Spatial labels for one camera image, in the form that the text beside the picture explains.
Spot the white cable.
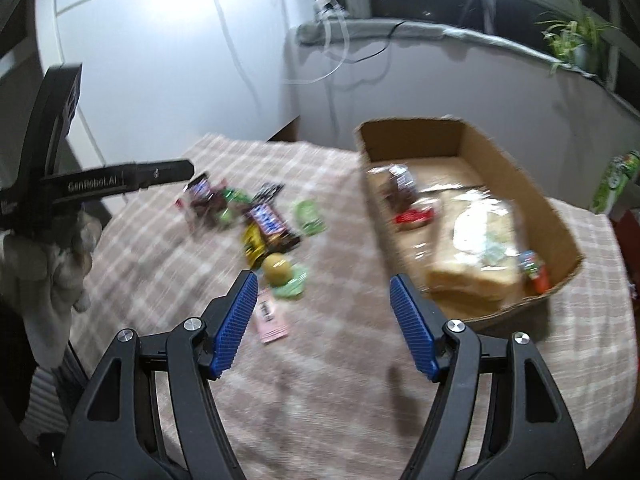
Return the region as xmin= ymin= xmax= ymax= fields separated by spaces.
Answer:
xmin=287 ymin=5 xmax=352 ymax=86

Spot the bagged sliced bread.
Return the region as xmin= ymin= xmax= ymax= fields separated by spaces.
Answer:
xmin=425 ymin=187 xmax=536 ymax=303

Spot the person's left hand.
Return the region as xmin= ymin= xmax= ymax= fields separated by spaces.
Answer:
xmin=0 ymin=207 xmax=104 ymax=356

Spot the brown chocolate bar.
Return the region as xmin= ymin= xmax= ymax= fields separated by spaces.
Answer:
xmin=182 ymin=172 xmax=213 ymax=202
xmin=244 ymin=202 xmax=302 ymax=254

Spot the cardboard box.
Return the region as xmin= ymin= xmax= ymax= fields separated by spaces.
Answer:
xmin=354 ymin=116 xmax=586 ymax=333

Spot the green candy packet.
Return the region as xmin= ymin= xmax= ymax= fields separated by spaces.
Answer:
xmin=222 ymin=187 xmax=252 ymax=222
xmin=270 ymin=262 xmax=310 ymax=301
xmin=292 ymin=199 xmax=329 ymax=236

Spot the red candy packet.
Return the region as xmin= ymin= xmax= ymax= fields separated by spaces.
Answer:
xmin=395 ymin=208 xmax=434 ymax=229

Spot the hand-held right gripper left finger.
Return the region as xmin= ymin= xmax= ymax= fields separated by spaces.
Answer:
xmin=62 ymin=270 xmax=261 ymax=480

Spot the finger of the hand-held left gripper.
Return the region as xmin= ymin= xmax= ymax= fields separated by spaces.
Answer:
xmin=134 ymin=158 xmax=195 ymax=192

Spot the dark snack in clear packet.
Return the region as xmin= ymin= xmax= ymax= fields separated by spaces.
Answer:
xmin=367 ymin=162 xmax=418 ymax=213

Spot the dark red snack packet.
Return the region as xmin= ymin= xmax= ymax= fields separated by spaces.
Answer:
xmin=187 ymin=187 xmax=229 ymax=232

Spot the checked beige blanket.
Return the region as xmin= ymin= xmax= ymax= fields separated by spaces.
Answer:
xmin=70 ymin=132 xmax=633 ymax=480

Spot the green drink carton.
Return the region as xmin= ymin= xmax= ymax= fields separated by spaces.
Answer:
xmin=591 ymin=150 xmax=640 ymax=216

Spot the white cabinet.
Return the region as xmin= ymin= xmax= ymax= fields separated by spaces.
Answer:
xmin=35 ymin=0 xmax=302 ymax=221

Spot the small colourful packet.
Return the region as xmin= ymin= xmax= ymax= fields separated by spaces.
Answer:
xmin=517 ymin=250 xmax=551 ymax=295

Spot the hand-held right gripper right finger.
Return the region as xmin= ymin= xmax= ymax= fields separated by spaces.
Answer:
xmin=389 ymin=274 xmax=581 ymax=480

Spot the black cable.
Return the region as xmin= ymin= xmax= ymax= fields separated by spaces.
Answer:
xmin=345 ymin=20 xmax=407 ymax=64

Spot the pink snack packet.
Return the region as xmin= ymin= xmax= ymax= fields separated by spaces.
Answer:
xmin=255 ymin=287 xmax=291 ymax=345

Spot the black and white packet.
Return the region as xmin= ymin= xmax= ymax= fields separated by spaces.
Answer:
xmin=252 ymin=182 xmax=286 ymax=206

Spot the yellow snack packet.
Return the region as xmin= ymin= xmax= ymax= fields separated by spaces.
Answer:
xmin=242 ymin=225 xmax=269 ymax=269

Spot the potted spider plant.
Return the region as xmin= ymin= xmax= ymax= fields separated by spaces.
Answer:
xmin=535 ymin=0 xmax=621 ymax=77

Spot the black tripod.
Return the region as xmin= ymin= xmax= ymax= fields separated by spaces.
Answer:
xmin=457 ymin=0 xmax=497 ymax=32

